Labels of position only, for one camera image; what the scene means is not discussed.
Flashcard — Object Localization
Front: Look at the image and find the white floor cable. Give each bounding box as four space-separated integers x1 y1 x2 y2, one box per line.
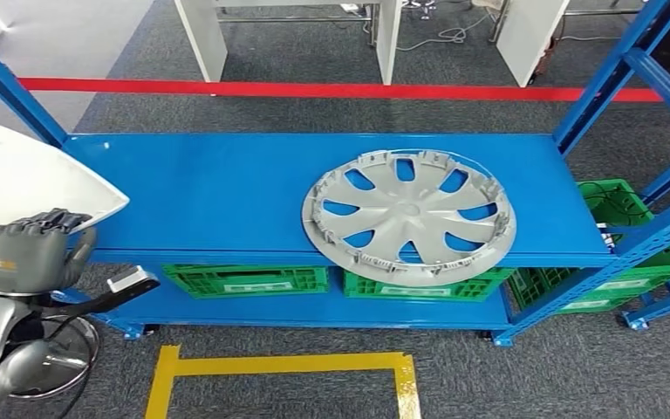
395 11 495 52

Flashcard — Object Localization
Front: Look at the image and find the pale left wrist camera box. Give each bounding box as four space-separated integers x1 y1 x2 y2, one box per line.
45 264 161 320

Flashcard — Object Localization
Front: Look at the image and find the grey wheel hubcap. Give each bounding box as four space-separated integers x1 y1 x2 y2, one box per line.
301 148 517 289

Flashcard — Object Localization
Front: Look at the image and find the yellow floor tape rectangle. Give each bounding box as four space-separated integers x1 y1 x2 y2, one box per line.
144 345 423 419

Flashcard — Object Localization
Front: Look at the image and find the white curved plastic part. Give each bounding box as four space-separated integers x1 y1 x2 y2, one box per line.
0 117 131 231

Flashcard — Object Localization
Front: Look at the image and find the red barrier belt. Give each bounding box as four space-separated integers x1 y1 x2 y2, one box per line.
0 76 670 115

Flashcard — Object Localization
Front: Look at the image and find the white desk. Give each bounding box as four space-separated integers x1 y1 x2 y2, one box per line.
173 0 404 86
496 0 571 88

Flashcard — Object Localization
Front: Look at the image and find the chrome chair base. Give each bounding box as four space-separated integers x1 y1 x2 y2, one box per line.
401 0 437 20

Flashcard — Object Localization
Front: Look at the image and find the black cable bundle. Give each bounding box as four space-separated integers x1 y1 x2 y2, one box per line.
580 182 654 230

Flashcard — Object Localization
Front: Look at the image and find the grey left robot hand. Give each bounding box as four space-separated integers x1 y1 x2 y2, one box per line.
0 208 98 296

